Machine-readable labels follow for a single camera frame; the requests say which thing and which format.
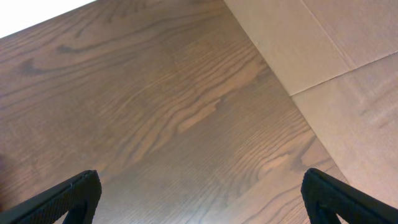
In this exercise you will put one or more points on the cardboard box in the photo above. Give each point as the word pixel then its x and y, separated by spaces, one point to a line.
pixel 337 59

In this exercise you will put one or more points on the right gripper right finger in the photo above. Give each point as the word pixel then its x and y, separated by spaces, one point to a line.
pixel 329 200

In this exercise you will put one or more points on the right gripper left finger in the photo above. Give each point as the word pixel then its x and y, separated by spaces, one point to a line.
pixel 77 198

